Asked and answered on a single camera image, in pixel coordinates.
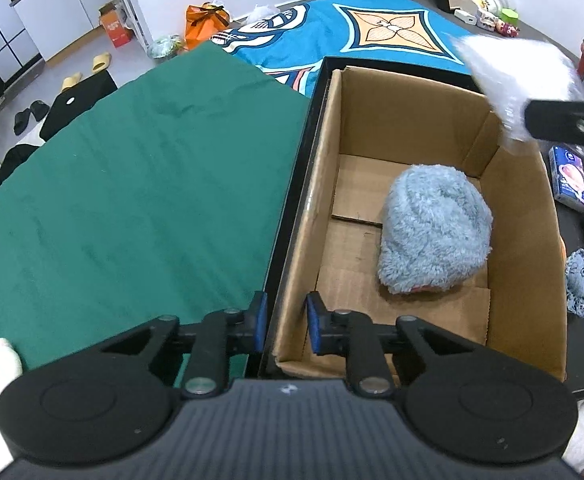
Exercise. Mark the orange cardboard carton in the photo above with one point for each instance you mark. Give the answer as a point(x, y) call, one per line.
point(117, 25)

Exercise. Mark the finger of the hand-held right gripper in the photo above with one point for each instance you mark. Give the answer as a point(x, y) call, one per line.
point(557, 117)

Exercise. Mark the clear bag with green contents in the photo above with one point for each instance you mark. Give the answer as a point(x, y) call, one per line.
point(167, 46)

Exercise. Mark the blue patterned blanket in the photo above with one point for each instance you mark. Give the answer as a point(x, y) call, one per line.
point(322, 30)

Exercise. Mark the fluffy light blue plush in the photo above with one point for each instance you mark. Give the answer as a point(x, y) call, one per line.
point(432, 230)

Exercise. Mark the black stool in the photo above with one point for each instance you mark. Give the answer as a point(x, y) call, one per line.
point(79, 105)

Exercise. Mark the blue crochet toy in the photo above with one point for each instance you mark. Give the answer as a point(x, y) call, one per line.
point(582, 280)

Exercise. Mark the clear plastic bag white filling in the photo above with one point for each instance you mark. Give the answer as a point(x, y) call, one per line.
point(512, 72)

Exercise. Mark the orange bag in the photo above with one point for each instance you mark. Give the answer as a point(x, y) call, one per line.
point(204, 22)

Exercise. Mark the yellow slipper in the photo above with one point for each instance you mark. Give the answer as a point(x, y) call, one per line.
point(101, 63)
point(71, 82)

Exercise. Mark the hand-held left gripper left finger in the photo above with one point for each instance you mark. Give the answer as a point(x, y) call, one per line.
point(258, 321)

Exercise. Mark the pair of black slippers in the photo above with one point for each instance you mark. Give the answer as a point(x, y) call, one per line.
point(32, 116)

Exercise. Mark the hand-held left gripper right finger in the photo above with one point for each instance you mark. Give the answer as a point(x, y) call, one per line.
point(314, 322)

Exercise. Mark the dark clothing pile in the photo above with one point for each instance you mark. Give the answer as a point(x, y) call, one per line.
point(17, 162)

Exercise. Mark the white cabinet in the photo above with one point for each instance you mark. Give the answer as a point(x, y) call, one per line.
point(57, 10)

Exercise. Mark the brown cardboard box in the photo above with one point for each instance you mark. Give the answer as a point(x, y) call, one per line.
point(517, 240)

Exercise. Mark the small red figurine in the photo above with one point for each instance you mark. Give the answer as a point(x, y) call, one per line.
point(507, 27)

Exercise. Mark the green small box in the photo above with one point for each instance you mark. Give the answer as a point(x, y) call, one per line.
point(510, 14)

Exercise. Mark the blue tissue packet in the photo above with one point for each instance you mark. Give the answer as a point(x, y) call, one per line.
point(569, 175)

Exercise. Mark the green cloth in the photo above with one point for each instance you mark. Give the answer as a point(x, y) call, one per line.
point(147, 185)

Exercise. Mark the white charger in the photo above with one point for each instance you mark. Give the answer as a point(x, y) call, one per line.
point(466, 16)

